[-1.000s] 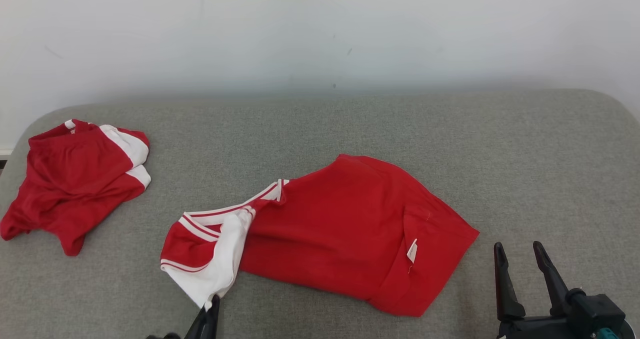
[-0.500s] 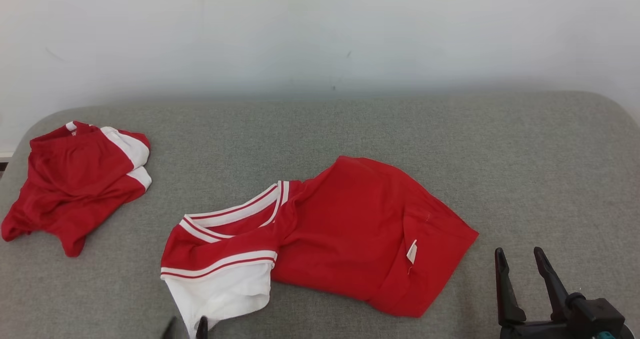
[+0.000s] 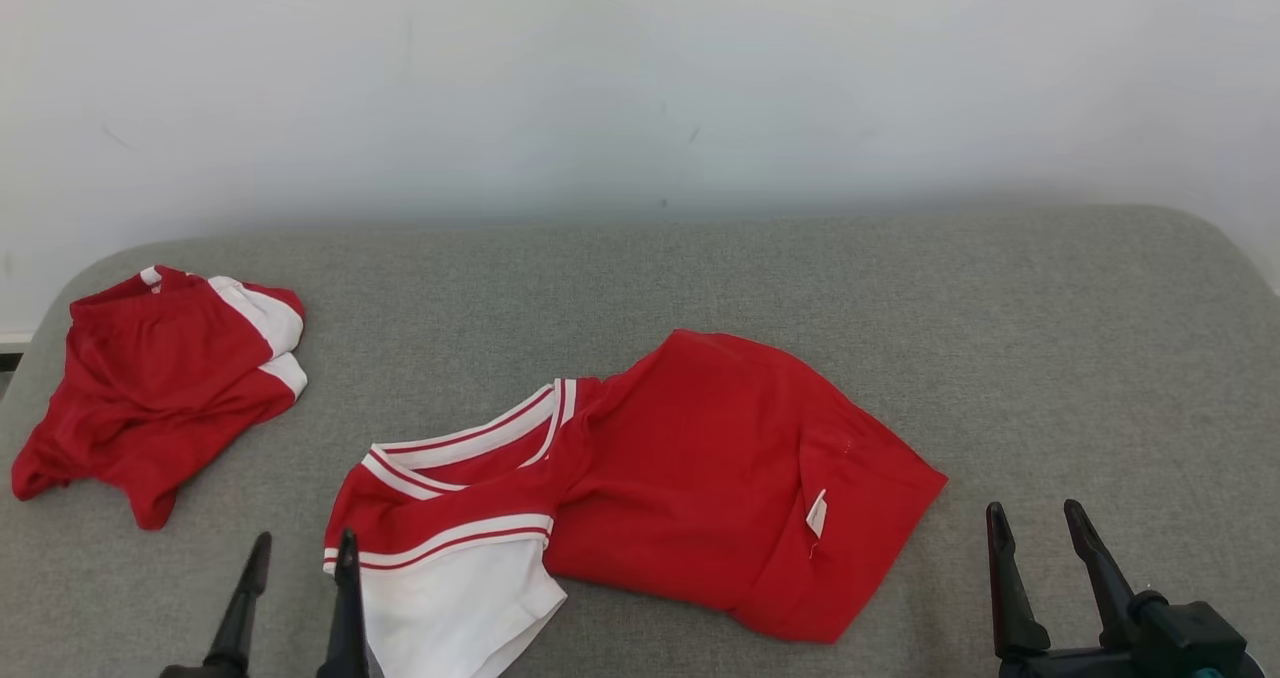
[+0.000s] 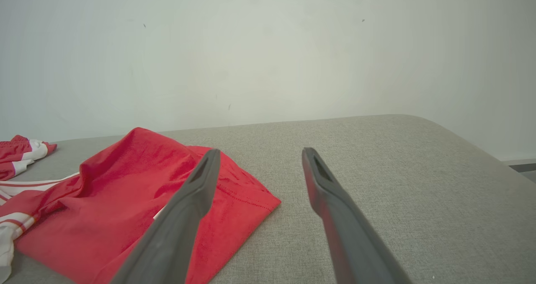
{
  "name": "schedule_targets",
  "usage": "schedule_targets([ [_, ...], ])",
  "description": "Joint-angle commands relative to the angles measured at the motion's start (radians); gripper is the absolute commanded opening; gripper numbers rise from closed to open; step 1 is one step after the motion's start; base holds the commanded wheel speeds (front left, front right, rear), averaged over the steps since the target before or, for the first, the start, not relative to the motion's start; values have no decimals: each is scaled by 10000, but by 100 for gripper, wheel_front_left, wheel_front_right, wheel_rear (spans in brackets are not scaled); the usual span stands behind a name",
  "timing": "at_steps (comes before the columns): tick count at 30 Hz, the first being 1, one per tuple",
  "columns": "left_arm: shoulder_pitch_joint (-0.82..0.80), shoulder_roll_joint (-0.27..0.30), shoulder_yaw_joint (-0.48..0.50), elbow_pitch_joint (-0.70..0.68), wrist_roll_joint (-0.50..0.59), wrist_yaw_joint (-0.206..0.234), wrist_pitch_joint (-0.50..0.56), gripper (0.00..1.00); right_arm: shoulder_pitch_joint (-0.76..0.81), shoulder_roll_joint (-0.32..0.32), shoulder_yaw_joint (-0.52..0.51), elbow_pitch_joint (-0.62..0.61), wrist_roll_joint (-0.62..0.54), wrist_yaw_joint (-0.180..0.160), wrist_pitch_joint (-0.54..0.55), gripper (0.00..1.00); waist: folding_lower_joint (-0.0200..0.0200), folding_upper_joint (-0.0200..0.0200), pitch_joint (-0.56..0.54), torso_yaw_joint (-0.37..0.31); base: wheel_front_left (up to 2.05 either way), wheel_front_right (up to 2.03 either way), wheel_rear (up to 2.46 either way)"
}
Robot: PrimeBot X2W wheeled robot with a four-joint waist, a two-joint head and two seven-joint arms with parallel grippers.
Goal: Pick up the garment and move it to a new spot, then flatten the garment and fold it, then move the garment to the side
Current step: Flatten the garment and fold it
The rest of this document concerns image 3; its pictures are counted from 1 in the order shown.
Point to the red white basketball jersey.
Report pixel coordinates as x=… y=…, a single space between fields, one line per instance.
x=700 y=458

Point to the white black baseboard strip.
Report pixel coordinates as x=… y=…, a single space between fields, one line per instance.
x=12 y=350

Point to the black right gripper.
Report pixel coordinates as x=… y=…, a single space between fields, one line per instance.
x=1070 y=666

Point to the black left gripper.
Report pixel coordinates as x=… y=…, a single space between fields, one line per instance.
x=205 y=673

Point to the red white sports shorts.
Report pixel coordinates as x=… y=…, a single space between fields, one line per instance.
x=150 y=388

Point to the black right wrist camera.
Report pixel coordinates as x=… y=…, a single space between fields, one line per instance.
x=1190 y=633

